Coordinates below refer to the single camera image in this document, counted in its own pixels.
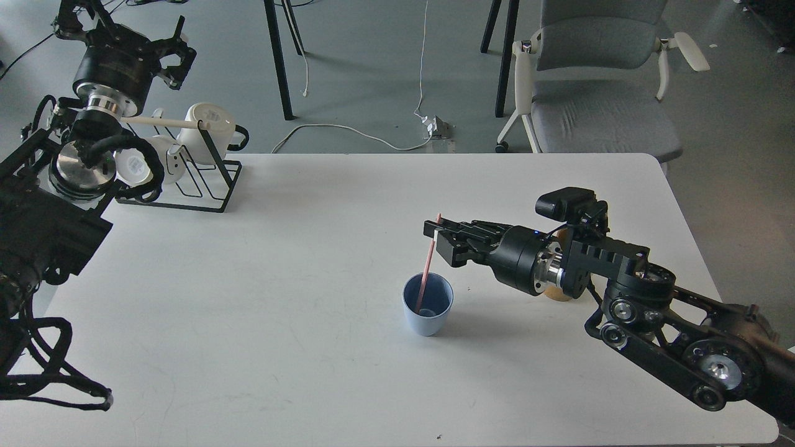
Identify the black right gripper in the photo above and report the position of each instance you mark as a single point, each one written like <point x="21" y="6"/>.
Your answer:
<point x="513" y="252"/>

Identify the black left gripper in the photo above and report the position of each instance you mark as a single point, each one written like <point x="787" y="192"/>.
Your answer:
<point x="120" y="64"/>

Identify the pink chopstick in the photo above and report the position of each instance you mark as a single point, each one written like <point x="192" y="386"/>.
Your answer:
<point x="425" y="274"/>

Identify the blue plastic cup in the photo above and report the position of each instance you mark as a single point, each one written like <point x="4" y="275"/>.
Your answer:
<point x="436" y="302"/>

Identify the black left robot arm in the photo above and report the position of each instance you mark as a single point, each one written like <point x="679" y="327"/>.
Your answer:
<point x="84" y="154"/>

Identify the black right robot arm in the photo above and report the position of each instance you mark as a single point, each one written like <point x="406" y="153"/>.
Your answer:
<point x="710" y="352"/>

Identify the white power adapter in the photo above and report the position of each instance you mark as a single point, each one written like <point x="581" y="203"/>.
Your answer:
<point x="436" y="128"/>

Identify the white mug front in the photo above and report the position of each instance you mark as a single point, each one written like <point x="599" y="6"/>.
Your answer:
<point x="168" y="158"/>

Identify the black table leg left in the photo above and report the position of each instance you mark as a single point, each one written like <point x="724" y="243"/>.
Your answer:
<point x="277" y="50"/>

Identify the black table leg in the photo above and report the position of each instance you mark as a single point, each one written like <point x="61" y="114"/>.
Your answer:
<point x="277" y="50"/>
<point x="512" y="15"/>

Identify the bamboo cylinder holder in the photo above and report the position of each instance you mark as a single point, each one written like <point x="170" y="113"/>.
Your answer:
<point x="553" y="292"/>

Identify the black table leg right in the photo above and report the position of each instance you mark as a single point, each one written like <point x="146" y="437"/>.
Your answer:
<point x="512" y="15"/>

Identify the grey office chair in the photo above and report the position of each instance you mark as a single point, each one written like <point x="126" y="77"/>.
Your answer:
<point x="596" y="115"/>

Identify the black wire cup rack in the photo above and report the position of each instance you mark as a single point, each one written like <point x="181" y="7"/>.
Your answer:
<point x="206" y="188"/>

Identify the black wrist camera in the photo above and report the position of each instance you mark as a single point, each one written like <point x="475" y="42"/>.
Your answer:
<point x="571" y="205"/>

